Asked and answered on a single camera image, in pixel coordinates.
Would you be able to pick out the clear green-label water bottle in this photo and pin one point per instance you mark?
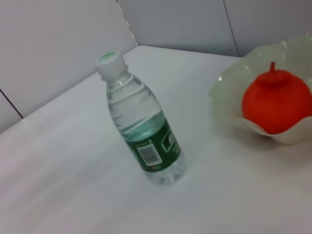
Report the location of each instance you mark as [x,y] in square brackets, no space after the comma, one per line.
[141,126]

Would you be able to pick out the orange fruit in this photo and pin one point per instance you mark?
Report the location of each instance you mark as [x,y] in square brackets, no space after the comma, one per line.
[275,104]

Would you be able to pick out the pale green wavy glass bowl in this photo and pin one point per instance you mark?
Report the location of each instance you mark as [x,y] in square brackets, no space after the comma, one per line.
[226,97]

